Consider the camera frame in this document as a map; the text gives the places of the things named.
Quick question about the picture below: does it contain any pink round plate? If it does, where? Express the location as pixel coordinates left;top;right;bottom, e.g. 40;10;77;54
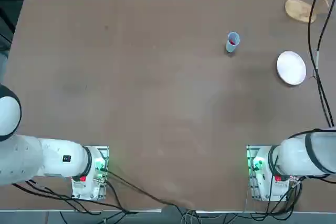
276;50;307;86

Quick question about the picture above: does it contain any blue plastic cup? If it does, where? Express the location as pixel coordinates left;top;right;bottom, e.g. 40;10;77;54
226;31;241;54

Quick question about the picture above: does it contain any black base cable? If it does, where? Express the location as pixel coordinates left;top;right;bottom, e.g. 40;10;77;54
104;169;196;210

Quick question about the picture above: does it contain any wooden cup rack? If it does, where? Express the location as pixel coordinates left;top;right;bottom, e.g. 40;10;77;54
285;0;336;24

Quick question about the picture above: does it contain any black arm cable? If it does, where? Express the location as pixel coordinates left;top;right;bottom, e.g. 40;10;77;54
307;0;335;127
314;0;336;127

